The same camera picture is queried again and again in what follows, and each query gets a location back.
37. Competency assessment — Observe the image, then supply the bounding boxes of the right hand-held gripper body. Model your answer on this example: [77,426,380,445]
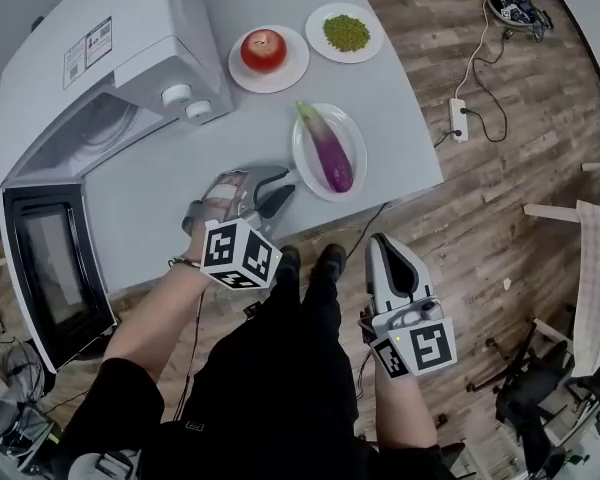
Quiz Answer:
[358,295,459,382]

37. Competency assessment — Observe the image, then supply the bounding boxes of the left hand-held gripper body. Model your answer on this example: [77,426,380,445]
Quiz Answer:
[181,167,285,293]

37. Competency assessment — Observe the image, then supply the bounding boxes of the white oval plate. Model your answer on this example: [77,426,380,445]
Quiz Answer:
[291,102,369,203]

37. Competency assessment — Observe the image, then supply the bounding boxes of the purple eggplant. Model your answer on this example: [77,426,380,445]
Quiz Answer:
[294,99,356,194]

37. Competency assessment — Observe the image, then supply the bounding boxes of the white microwave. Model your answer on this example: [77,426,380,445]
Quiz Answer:
[0,0,236,375]

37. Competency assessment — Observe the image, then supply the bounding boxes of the person's left forearm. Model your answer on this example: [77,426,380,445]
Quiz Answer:
[101,220,231,384]

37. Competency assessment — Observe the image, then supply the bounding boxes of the person's right forearm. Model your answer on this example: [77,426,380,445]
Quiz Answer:
[373,367,439,455]

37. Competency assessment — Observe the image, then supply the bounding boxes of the person's left hand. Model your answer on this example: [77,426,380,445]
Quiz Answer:
[207,173,246,217]

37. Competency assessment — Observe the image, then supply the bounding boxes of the person's right black shoe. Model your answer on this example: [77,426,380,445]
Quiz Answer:
[313,243,349,282]

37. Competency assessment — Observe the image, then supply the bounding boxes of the person's black shoe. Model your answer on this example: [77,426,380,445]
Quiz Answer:
[278,245,301,289]
[313,243,349,282]

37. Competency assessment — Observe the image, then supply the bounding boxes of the person's left black shoe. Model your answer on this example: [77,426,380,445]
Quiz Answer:
[278,245,301,289]

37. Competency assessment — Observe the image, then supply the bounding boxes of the white round plate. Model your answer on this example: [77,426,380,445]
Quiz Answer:
[304,1,385,64]
[227,23,311,94]

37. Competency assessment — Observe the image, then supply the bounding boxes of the grey table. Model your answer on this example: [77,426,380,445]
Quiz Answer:
[77,0,446,294]

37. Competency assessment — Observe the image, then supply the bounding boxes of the black office chair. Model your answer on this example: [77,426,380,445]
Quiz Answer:
[467,317,599,477]

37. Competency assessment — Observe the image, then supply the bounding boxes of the person's black trousers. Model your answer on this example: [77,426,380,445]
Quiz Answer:
[179,262,359,439]

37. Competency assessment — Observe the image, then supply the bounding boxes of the red apple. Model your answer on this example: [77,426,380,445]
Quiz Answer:
[239,28,288,73]

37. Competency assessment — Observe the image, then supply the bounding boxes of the pile of green peas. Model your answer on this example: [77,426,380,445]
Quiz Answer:
[322,14,371,52]

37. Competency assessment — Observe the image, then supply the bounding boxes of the checked cloth table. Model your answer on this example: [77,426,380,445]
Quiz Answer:
[572,198,600,379]

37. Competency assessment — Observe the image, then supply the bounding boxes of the white power strip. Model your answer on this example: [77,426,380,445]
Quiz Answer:
[448,97,469,143]

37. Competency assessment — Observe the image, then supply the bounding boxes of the person's black shirt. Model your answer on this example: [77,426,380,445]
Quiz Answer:
[54,357,461,480]

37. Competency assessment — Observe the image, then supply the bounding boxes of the grey waist pack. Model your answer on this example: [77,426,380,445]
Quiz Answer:
[67,448,144,480]

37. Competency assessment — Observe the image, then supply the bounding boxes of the round black tray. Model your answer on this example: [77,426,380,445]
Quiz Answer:
[487,0,531,28]

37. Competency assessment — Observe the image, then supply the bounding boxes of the long black floor cable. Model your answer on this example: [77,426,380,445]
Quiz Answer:
[344,128,456,262]

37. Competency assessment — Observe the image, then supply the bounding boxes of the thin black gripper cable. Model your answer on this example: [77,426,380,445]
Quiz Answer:
[173,287,207,422]

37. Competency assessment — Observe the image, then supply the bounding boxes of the looped black cable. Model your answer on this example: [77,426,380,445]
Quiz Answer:
[462,57,509,144]

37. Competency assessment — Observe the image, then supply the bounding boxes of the white floor cable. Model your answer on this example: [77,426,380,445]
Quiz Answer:
[453,0,499,102]

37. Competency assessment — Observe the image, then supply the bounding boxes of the tangle of black cables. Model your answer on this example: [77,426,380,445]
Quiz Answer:
[527,0,556,44]

